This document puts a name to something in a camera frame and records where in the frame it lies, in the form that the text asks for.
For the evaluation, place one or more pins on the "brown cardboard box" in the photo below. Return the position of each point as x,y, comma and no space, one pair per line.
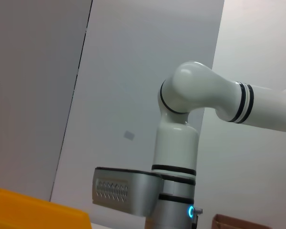
233,223

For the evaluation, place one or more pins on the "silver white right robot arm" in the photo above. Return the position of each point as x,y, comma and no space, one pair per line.
176,143

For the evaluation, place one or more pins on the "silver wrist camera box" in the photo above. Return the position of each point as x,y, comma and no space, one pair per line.
133,190

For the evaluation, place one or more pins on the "yellow plastic bin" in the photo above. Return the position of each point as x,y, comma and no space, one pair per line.
38,212

